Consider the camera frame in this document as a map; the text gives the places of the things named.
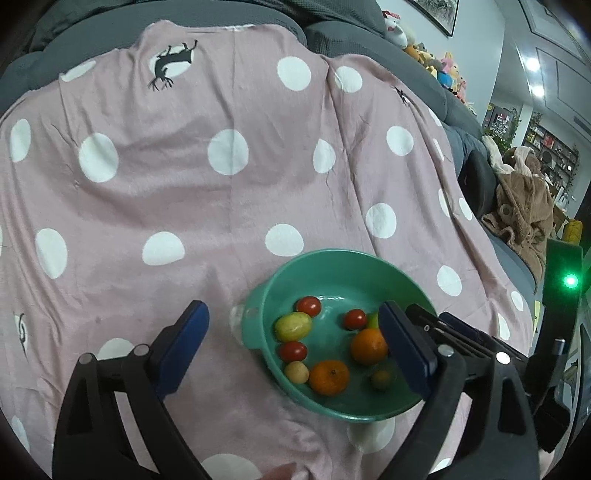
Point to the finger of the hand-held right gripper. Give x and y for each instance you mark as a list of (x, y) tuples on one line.
[(422, 316), (480, 337)]

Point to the beige longan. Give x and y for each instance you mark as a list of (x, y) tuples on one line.
[(296, 372), (381, 379)]

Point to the pink polka dot blanket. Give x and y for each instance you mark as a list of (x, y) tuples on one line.
[(207, 184)]

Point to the black cushion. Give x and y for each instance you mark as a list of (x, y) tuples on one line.
[(480, 180)]

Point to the black framed picture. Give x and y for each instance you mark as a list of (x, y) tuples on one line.
[(438, 11)]

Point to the round ceiling light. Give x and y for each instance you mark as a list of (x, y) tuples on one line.
[(532, 64)]

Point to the red cherry tomato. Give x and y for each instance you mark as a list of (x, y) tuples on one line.
[(308, 305), (292, 350), (354, 319)]

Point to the large orange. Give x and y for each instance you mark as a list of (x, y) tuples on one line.
[(368, 347)]

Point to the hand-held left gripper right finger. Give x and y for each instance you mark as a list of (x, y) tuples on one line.
[(406, 350)]

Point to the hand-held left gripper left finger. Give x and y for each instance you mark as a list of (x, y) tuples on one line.
[(184, 341)]

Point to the green plastic bowl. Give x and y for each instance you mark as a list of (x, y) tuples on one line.
[(323, 277)]

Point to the grey sofa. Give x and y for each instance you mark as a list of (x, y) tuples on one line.
[(351, 41)]

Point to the yellow object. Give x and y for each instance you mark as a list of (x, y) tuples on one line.
[(572, 230)]

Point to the brown fleece robe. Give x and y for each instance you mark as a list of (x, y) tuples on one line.
[(524, 207)]

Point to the row of plush toys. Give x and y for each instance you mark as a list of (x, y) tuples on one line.
[(429, 55)]

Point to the dark display shelf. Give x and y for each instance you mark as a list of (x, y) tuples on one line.
[(545, 138)]

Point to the small orange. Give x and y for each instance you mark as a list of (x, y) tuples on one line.
[(328, 377)]

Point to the white cloth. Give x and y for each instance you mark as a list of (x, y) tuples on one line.
[(496, 152)]

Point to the yellow-green plum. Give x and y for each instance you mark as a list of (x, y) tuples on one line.
[(373, 320), (293, 325)]

